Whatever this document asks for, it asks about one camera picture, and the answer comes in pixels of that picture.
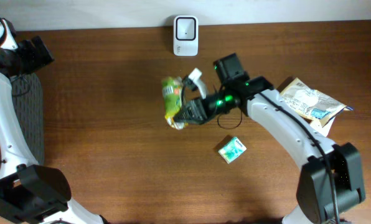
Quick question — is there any pale yellow snack bag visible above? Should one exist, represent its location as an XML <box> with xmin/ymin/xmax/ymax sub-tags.
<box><xmin>280</xmin><ymin>78</ymin><xmax>353</xmax><ymax>127</ymax></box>

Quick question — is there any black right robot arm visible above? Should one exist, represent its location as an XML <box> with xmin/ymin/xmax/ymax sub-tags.
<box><xmin>173</xmin><ymin>54</ymin><xmax>365</xmax><ymax>223</ymax></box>

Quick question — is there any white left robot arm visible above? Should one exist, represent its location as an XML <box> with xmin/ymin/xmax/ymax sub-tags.
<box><xmin>0</xmin><ymin>17</ymin><xmax>105</xmax><ymax>223</ymax></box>

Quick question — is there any green tea pouch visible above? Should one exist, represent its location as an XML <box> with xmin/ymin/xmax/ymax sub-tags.
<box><xmin>161</xmin><ymin>77</ymin><xmax>186</xmax><ymax>130</ymax></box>

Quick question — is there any white tube gold cap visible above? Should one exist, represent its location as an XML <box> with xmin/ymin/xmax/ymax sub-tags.
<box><xmin>309</xmin><ymin>118</ymin><xmax>335</xmax><ymax>137</ymax></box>

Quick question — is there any teal tissue pack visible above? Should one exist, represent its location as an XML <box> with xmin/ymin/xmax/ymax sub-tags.
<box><xmin>218</xmin><ymin>137</ymin><xmax>247</xmax><ymax>164</ymax></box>

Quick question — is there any white barcode scanner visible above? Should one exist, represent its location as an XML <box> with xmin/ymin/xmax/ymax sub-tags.
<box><xmin>173</xmin><ymin>15</ymin><xmax>199</xmax><ymax>57</ymax></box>

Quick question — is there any grey plastic basket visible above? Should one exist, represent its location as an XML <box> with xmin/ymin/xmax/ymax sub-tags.
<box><xmin>11</xmin><ymin>73</ymin><xmax>45</xmax><ymax>165</ymax></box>

